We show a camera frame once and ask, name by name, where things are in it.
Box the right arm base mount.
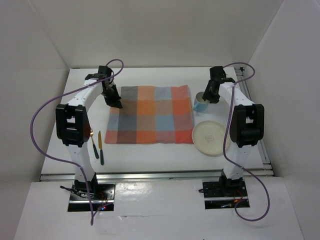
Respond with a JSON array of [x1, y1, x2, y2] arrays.
[[198, 180, 250, 210]]

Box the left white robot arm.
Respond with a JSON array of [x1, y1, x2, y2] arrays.
[[55, 73, 123, 200]]

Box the gold fork green handle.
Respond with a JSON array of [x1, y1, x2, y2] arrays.
[[90, 136, 100, 159]]

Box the blue mug cream inside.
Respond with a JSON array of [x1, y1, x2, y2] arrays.
[[193, 91, 210, 113]]

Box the cream round plate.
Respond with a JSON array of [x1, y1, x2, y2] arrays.
[[191, 120, 226, 156]]

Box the front aluminium rail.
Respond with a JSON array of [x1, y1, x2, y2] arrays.
[[39, 168, 274, 182]]

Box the gold knife green handle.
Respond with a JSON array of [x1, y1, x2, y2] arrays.
[[98, 131, 105, 166]]

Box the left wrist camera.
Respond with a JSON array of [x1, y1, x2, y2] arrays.
[[85, 65, 113, 81]]

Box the checkered orange blue cloth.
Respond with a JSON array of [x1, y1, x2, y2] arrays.
[[104, 85, 194, 144]]

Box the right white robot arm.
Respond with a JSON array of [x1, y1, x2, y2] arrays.
[[202, 77, 265, 196]]

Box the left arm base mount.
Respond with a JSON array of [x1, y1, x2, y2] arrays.
[[60, 184, 116, 213]]

